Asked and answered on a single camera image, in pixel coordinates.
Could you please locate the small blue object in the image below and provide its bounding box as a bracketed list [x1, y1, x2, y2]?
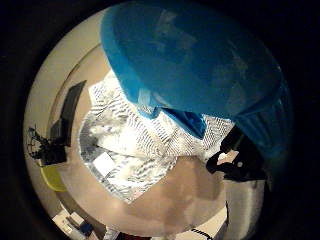
[79, 222, 95, 235]

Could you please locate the black camera tripod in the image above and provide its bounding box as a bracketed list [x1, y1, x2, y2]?
[27, 125, 68, 167]

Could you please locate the yellow-green bowl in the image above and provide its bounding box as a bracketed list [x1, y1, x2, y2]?
[39, 164, 69, 193]

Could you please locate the white card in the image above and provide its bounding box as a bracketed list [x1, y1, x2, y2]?
[92, 152, 117, 177]

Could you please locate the black flat screen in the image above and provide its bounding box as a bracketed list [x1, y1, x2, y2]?
[49, 79, 88, 148]

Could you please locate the white box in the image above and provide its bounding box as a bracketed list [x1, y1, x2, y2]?
[52, 209, 85, 238]

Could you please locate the silver striped cloth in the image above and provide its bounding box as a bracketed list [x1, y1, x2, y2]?
[77, 69, 236, 205]

